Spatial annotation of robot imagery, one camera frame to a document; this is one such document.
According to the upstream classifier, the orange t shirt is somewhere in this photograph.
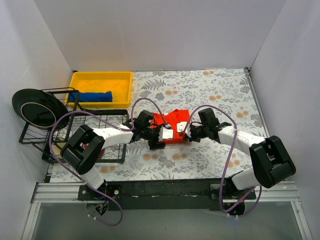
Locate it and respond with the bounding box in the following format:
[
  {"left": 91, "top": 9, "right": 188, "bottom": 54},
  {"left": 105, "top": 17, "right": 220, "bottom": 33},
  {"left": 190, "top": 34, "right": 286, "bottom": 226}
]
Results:
[{"left": 158, "top": 109, "right": 190, "bottom": 144}]

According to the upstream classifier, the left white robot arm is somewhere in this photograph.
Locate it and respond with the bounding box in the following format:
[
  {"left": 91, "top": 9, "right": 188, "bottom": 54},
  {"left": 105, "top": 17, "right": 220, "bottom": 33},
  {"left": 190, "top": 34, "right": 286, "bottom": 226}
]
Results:
[{"left": 60, "top": 110, "right": 166, "bottom": 200}]

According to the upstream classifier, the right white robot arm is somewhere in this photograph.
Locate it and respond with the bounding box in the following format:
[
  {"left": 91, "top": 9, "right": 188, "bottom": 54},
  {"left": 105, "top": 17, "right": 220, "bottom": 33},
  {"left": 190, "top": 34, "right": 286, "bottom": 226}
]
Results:
[{"left": 182, "top": 108, "right": 297, "bottom": 199}]

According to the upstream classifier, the floral table mat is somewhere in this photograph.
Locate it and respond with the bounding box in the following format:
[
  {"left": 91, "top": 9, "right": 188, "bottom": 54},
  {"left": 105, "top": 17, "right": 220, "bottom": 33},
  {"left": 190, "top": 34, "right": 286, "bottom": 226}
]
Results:
[{"left": 96, "top": 68, "right": 268, "bottom": 181}]

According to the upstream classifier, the red bowl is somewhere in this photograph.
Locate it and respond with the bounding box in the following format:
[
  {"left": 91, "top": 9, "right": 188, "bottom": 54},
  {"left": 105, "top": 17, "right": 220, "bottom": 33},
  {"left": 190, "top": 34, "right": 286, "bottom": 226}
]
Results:
[{"left": 97, "top": 148, "right": 105, "bottom": 159}]

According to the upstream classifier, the yellow plastic bin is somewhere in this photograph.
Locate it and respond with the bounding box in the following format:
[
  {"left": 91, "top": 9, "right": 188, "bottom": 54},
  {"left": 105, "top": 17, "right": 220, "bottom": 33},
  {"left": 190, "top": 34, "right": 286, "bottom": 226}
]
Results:
[{"left": 69, "top": 71, "right": 133, "bottom": 109}]

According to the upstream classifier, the blue rolled t shirt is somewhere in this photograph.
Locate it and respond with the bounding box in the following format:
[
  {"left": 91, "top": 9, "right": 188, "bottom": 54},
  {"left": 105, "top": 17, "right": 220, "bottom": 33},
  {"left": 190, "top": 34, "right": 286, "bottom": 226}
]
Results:
[{"left": 67, "top": 91, "right": 113, "bottom": 103}]

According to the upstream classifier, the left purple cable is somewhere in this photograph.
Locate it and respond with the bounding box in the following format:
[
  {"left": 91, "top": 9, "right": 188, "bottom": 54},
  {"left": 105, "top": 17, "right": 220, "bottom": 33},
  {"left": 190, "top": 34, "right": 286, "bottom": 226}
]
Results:
[{"left": 48, "top": 97, "right": 171, "bottom": 227}]

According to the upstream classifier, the purple cable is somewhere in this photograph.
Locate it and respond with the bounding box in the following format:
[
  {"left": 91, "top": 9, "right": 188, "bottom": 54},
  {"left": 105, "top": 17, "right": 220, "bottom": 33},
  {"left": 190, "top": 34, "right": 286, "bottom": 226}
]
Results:
[
  {"left": 182, "top": 104, "right": 263, "bottom": 218},
  {"left": 48, "top": 97, "right": 171, "bottom": 227}
]

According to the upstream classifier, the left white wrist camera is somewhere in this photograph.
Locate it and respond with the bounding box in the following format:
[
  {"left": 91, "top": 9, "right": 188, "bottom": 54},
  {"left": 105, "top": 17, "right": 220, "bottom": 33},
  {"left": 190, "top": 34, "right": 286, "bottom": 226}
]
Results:
[{"left": 158, "top": 124, "right": 174, "bottom": 142}]

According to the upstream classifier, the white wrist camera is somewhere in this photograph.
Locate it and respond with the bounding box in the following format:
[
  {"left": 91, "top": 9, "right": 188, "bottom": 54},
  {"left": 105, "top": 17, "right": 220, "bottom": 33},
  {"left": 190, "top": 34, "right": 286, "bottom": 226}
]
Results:
[
  {"left": 158, "top": 124, "right": 174, "bottom": 142},
  {"left": 176, "top": 121, "right": 188, "bottom": 133}
]

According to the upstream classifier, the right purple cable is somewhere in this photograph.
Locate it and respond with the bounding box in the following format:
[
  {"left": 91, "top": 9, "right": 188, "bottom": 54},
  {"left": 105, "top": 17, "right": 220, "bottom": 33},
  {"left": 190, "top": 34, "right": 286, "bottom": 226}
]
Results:
[{"left": 182, "top": 104, "right": 263, "bottom": 218}]

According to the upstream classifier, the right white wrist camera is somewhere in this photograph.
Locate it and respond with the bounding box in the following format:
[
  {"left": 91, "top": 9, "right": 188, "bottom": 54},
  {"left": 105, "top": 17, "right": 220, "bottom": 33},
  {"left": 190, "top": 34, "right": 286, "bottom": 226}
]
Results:
[{"left": 176, "top": 121, "right": 188, "bottom": 133}]

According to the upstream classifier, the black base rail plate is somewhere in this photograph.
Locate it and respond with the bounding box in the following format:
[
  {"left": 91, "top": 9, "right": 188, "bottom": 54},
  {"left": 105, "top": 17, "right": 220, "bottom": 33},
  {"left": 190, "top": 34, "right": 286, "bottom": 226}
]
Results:
[{"left": 77, "top": 178, "right": 257, "bottom": 211}]

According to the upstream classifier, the black wire dish rack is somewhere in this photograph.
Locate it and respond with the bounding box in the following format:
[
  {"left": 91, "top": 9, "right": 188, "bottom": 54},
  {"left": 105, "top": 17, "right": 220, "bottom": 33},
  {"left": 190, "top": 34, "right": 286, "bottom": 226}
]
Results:
[{"left": 19, "top": 87, "right": 129, "bottom": 164}]

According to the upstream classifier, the aluminium frame rail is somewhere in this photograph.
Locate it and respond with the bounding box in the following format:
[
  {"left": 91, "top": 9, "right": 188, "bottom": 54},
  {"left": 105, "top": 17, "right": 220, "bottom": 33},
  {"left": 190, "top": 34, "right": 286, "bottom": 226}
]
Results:
[{"left": 31, "top": 181, "right": 301, "bottom": 203}]

